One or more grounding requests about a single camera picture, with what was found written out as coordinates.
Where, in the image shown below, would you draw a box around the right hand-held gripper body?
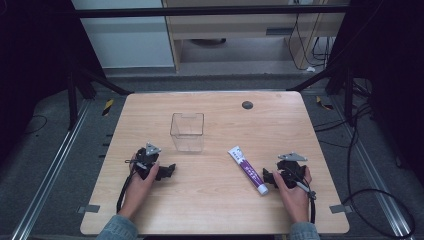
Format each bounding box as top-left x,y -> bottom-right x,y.
275,151 -> 309,190

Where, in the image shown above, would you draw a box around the white and purple toothpaste tube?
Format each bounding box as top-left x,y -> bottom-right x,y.
227,145 -> 270,197

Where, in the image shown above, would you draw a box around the white cabinet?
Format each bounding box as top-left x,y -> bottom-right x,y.
70,0 -> 176,70

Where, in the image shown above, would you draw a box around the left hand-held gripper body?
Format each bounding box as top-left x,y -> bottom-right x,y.
124,141 -> 163,181

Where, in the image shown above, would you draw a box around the left hand-held gripper black cable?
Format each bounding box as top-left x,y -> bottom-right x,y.
115,159 -> 145,214

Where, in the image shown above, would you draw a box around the black horizontal frame bar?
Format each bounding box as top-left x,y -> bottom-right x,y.
73,5 -> 350,19

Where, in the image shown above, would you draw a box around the light wooden desk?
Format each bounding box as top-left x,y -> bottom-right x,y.
161,0 -> 352,73

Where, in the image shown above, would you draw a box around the yellow and black tape strip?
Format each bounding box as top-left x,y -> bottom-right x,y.
315,95 -> 335,111
101,98 -> 115,117

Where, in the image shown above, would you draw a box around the clear plastic box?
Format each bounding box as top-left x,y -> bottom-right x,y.
169,112 -> 205,154

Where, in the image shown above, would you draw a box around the long black floor cable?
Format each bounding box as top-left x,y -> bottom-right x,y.
313,99 -> 417,240

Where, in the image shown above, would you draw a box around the hand-held gripper black cable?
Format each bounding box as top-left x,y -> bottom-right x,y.
285,166 -> 317,225
115,159 -> 145,214

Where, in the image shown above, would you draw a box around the black curtain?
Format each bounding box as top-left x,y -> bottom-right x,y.
0,0 -> 107,164
328,0 -> 424,188

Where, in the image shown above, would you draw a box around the grey metal table bracket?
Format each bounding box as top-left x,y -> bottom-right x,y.
76,204 -> 101,215
328,203 -> 354,215

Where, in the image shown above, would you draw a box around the person's right hand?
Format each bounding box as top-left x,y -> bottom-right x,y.
272,165 -> 313,225

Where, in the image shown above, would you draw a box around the person's left hand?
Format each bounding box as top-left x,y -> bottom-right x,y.
117,152 -> 161,222

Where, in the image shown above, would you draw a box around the thin black floor cable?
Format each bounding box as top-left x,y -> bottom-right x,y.
22,114 -> 49,136

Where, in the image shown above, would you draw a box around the aluminium floor rail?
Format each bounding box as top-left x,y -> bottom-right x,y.
329,95 -> 415,240
9,99 -> 94,240

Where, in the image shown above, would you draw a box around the black metal stand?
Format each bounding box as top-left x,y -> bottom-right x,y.
286,63 -> 371,128
66,63 -> 134,132

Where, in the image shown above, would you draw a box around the black cables under desk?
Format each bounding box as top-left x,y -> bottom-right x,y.
287,0 -> 336,72

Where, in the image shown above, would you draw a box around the right hand-held gripper black cable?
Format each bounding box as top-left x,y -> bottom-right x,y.
285,166 -> 317,225

